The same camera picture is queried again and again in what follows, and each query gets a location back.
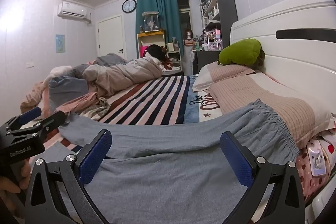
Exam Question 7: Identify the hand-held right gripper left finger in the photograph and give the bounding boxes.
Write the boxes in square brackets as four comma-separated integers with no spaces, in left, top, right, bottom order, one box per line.
[16,130,113,224]

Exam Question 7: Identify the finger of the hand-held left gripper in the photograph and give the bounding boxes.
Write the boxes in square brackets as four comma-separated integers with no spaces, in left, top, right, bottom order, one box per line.
[33,110,69,136]
[3,107,42,132]

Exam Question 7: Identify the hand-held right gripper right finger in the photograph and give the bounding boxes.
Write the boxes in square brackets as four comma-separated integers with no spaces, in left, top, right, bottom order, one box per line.
[220,132,306,224]

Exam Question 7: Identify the grey pants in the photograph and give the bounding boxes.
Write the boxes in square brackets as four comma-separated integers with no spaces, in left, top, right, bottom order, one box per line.
[58,98,300,224]

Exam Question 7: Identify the person's left hand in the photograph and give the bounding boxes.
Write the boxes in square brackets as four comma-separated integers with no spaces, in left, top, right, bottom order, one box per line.
[0,160,32,194]

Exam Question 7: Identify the beige crumpled cloth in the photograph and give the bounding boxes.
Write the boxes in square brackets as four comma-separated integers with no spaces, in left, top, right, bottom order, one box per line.
[20,81,51,113]

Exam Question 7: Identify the pink checked cloth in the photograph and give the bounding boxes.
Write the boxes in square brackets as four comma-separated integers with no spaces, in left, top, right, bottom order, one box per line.
[55,92,102,115]

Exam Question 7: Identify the white fluffy cloth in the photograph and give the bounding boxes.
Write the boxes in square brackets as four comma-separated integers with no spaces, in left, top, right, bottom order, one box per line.
[43,65,73,86]

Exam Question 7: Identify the grey patterned white cloth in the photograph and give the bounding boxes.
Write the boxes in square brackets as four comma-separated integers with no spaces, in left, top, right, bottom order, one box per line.
[82,97,111,119]

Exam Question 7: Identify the pink striped pillow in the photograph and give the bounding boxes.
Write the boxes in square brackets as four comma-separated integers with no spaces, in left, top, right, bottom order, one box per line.
[209,74,336,149]
[192,62,257,92]

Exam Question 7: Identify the red dotted pillow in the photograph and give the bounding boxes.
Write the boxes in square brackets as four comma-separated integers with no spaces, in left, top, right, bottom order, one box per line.
[296,130,336,202]

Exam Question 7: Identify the beige quilt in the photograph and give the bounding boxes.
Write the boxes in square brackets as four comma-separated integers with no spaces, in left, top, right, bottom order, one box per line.
[71,56,164,98]

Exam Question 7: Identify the phone in patterned case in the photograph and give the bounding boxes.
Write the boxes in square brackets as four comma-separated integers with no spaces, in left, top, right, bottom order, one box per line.
[307,138,329,178]

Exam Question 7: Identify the striped plush blanket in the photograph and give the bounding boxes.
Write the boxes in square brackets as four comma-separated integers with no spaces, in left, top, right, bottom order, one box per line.
[28,75,223,161]

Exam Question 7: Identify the white door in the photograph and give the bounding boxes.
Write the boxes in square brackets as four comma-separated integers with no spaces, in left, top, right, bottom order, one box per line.
[96,15,127,61]

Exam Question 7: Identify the dark desk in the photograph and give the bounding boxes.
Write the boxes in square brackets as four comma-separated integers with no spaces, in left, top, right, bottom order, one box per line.
[192,49,224,75]

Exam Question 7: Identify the green plush toy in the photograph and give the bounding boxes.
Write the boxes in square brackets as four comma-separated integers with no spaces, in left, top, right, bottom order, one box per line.
[218,39,265,66]

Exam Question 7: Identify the white air conditioner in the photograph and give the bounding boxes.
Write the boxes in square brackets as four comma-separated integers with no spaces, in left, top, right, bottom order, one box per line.
[57,1,92,23]

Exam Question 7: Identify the dark plush doll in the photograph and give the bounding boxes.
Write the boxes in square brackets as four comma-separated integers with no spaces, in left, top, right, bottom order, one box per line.
[145,45,172,70]

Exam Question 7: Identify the white trolley shelf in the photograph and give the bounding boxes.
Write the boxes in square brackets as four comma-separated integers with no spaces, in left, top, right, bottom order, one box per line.
[165,41,182,70]

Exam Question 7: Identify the pink doll display box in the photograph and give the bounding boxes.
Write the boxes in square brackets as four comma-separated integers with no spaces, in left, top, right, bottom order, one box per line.
[203,29,224,51]

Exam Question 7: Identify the yellow shelf unit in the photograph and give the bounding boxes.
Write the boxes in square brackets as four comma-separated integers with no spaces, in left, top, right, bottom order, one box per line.
[137,29,166,60]

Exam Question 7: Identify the mannequin head with wig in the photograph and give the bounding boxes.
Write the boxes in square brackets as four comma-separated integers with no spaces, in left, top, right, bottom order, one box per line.
[184,28,195,46]

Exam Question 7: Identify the white bed headboard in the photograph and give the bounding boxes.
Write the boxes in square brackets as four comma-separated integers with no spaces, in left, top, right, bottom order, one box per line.
[230,0,336,119]

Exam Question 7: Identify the glass display case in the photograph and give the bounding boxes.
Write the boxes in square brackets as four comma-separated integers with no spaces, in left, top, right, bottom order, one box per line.
[141,11,160,33]

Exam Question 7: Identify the window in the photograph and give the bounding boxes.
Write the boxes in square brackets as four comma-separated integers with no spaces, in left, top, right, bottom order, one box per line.
[176,0,191,46]

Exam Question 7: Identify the teal curtain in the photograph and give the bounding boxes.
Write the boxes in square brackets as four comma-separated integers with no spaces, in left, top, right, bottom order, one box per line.
[135,0,183,60]

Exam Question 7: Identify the dark tall bookshelf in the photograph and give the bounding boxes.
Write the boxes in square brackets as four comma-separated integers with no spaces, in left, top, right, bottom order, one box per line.
[198,0,238,39]

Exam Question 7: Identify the blue wall poster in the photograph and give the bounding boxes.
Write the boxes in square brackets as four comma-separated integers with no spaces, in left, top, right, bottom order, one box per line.
[55,34,66,54]

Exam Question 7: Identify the round wall clock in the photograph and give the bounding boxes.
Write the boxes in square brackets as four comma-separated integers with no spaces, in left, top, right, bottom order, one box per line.
[122,0,137,14]

